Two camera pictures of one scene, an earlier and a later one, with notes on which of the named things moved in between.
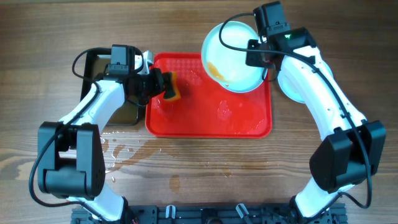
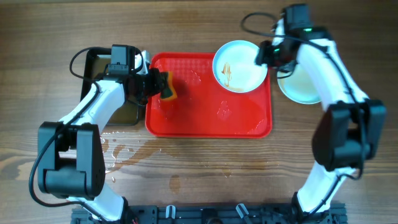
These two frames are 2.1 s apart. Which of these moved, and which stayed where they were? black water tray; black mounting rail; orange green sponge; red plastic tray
Moved: orange green sponge
Stayed: black water tray; black mounting rail; red plastic tray
